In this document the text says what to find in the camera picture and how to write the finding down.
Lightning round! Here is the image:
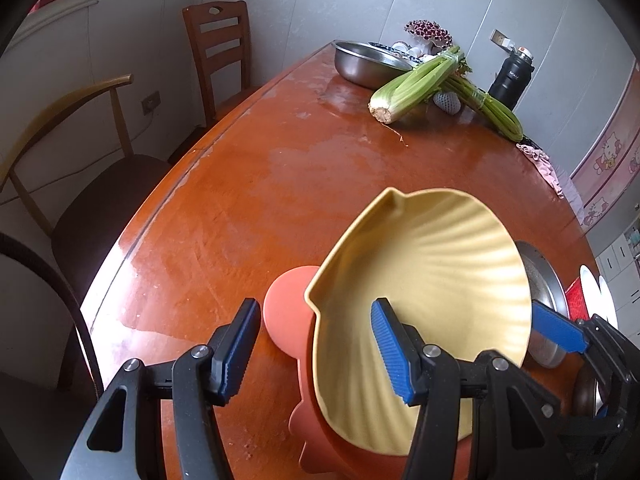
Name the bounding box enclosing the yellow shell-shaped plate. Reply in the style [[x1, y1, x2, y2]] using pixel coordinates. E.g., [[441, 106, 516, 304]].
[[305, 188, 532, 456]]

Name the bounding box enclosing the steel bowl at back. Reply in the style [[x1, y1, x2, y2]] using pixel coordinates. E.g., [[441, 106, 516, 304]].
[[332, 40, 412, 90]]

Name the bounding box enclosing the white foam-net fruit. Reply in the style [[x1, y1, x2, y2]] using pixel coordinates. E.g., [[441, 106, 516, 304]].
[[432, 91, 462, 116]]

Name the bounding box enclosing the brown wooden slat chair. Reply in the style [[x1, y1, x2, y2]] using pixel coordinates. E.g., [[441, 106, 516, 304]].
[[182, 0, 257, 128]]

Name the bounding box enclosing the black thermos bottle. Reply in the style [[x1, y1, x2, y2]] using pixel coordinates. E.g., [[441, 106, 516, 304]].
[[488, 29, 535, 110]]

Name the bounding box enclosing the hello kitty pink curtain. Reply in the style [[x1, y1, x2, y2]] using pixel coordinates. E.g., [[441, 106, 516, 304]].
[[572, 62, 640, 232]]

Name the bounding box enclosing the celery bunch front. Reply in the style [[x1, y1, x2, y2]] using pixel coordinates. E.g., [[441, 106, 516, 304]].
[[368, 46, 465, 125]]

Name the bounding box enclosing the orange pig-shaped plate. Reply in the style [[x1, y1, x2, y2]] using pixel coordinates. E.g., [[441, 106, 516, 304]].
[[262, 264, 474, 479]]

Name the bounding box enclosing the red noodle bowl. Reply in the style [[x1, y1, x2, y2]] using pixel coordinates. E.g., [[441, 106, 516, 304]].
[[598, 275, 618, 327], [565, 266, 602, 321]]

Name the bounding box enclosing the steel pan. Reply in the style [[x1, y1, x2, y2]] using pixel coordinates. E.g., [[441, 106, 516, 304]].
[[514, 239, 572, 370]]

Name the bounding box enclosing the pink cloth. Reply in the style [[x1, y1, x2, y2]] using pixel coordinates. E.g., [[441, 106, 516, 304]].
[[516, 143, 564, 198]]

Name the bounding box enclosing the celery bunch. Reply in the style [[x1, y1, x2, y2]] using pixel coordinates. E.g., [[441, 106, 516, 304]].
[[368, 46, 465, 125], [442, 73, 524, 143]]

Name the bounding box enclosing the steel mixing bowl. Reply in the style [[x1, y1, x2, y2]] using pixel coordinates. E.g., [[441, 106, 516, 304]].
[[570, 363, 605, 418]]

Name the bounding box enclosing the celery bunch rear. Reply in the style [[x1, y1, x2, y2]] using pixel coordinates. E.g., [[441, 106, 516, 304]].
[[442, 73, 524, 143]]

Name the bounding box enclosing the white shelf cabinet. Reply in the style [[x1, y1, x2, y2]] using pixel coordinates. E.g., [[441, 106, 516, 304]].
[[597, 219, 640, 310]]

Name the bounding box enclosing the black cable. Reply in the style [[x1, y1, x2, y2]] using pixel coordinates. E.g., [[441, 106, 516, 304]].
[[0, 231, 106, 399]]

